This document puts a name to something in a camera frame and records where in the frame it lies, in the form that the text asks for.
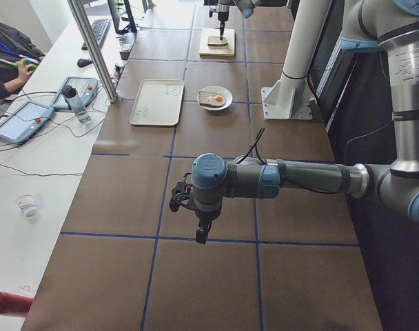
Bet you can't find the black box on desk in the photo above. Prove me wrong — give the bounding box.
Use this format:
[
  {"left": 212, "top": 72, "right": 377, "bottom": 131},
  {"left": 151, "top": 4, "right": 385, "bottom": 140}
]
[{"left": 119, "top": 43, "right": 134, "bottom": 61}]

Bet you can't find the seated person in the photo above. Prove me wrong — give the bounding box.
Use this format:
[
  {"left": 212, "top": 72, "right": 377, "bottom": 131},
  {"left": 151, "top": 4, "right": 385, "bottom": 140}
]
[{"left": 0, "top": 22, "right": 45, "bottom": 100}]

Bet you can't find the far teach pendant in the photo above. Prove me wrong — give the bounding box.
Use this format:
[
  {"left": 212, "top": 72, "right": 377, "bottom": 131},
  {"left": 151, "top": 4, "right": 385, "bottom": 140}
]
[{"left": 50, "top": 76, "right": 100, "bottom": 111}]

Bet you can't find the wooden cutting board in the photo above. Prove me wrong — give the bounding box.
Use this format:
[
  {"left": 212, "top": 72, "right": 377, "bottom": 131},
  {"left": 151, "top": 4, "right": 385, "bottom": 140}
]
[{"left": 198, "top": 28, "right": 236, "bottom": 57}]

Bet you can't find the near teach pendant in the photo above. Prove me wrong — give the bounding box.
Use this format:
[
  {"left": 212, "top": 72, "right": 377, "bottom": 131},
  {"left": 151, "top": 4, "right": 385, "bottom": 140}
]
[{"left": 0, "top": 101, "right": 54, "bottom": 144}]

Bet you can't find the paper cup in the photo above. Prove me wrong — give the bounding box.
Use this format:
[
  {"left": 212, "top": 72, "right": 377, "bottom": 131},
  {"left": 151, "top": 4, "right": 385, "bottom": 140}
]
[{"left": 15, "top": 194, "right": 39, "bottom": 223}]

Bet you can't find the black computer mouse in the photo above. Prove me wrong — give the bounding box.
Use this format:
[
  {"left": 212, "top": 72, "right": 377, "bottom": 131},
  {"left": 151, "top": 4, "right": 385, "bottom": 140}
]
[{"left": 76, "top": 59, "right": 92, "bottom": 68}]

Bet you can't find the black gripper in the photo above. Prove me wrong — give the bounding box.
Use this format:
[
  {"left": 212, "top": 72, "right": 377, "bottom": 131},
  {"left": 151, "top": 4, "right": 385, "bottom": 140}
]
[
  {"left": 217, "top": 12, "right": 229, "bottom": 39},
  {"left": 195, "top": 210, "right": 214, "bottom": 244}
]

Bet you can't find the clear water bottle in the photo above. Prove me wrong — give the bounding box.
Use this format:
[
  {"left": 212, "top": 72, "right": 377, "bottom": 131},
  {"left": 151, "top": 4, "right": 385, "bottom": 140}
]
[{"left": 61, "top": 84, "right": 90, "bottom": 123}]

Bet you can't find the teach pendant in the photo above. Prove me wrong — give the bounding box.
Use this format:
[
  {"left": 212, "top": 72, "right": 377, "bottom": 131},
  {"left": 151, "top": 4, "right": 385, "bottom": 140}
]
[
  {"left": 0, "top": 101, "right": 54, "bottom": 144},
  {"left": 50, "top": 76, "right": 100, "bottom": 111}
]

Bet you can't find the aluminium frame post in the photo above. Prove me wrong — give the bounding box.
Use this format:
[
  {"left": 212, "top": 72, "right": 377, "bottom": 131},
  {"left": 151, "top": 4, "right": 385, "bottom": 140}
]
[{"left": 68, "top": 0, "right": 119, "bottom": 103}]

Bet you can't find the white mounting column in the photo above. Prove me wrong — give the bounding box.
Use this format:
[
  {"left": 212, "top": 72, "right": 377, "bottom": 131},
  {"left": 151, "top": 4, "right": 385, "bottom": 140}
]
[{"left": 261, "top": 0, "right": 332, "bottom": 120}]

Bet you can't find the cream bear tray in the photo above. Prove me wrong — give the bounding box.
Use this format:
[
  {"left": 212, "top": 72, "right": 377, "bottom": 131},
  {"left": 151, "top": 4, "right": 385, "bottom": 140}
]
[{"left": 129, "top": 79, "right": 184, "bottom": 127}]

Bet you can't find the black keyboard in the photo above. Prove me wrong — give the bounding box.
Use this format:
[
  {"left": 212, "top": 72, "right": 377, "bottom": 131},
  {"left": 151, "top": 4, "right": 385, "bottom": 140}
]
[{"left": 91, "top": 19, "right": 111, "bottom": 49}]

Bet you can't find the brown bread slice on plate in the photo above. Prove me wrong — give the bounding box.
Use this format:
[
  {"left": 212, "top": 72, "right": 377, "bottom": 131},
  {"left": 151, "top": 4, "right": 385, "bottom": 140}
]
[{"left": 198, "top": 90, "right": 222, "bottom": 107}]

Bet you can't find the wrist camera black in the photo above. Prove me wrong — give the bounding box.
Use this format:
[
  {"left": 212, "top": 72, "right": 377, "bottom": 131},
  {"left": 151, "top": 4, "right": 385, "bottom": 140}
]
[{"left": 169, "top": 172, "right": 194, "bottom": 212}]

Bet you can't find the fried egg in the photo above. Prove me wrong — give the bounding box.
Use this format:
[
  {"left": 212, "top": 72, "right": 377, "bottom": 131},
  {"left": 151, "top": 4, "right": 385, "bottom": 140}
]
[{"left": 207, "top": 94, "right": 226, "bottom": 108}]

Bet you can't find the white bread slice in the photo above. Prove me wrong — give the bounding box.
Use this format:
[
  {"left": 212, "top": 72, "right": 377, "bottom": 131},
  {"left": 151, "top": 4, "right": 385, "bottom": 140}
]
[{"left": 207, "top": 36, "right": 228, "bottom": 47}]

